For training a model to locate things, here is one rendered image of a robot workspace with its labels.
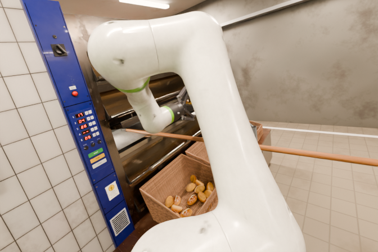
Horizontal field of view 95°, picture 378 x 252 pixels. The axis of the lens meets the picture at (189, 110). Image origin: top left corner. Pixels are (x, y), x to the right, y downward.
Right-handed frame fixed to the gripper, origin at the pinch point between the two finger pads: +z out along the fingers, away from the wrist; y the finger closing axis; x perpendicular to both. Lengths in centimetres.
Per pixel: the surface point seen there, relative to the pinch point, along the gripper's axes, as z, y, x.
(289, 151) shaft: 5, 29, 48
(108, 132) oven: -30, 13, -56
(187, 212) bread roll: -9, 85, -20
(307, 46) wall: 341, -12, 41
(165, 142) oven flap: 18, 44, -56
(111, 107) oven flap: -23, -3, -55
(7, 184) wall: -81, 16, -57
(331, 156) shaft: 5, 29, 64
